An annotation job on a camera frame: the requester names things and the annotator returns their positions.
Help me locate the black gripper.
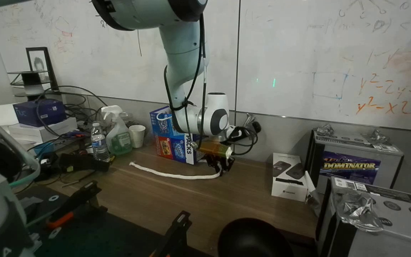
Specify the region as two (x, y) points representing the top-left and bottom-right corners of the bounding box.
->
(208, 157), (234, 175)

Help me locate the thick white rope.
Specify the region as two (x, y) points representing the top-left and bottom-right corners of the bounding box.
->
(128, 160), (224, 182)

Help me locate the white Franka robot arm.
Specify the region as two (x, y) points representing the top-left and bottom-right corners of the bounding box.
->
(91, 0), (254, 176)

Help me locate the blue snack pack box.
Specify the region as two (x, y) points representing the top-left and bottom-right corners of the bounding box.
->
(149, 106), (197, 165)

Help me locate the white phone box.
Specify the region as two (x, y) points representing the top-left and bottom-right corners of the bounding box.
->
(271, 153), (315, 202)

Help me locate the blue cardboard box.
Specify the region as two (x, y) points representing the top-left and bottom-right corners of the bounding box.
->
(12, 99), (65, 127)

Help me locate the white paper cup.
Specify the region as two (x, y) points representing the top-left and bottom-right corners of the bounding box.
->
(128, 125), (145, 149)

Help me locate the black frying pan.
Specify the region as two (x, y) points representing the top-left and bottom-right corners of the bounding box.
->
(217, 219), (294, 257)

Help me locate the green spray bottle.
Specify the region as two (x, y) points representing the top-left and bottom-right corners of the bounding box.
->
(101, 106), (131, 156)

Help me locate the clear water bottle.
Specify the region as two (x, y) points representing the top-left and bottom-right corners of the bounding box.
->
(90, 123), (109, 163)

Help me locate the grey Dominator battery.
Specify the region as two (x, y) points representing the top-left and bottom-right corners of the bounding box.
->
(305, 130), (403, 193)

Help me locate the grey battery near pan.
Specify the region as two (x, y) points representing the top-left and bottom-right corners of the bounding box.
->
(315, 177), (411, 257)

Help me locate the brass camera mount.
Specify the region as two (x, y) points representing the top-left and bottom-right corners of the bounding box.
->
(199, 142), (232, 159)

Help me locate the black tube on wall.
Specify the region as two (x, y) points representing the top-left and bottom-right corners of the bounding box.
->
(245, 122), (261, 137)

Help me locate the orange handled tool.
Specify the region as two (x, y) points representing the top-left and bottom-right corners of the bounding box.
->
(45, 212), (74, 230)

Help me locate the black picture frame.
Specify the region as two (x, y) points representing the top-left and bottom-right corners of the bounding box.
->
(25, 48), (58, 92)

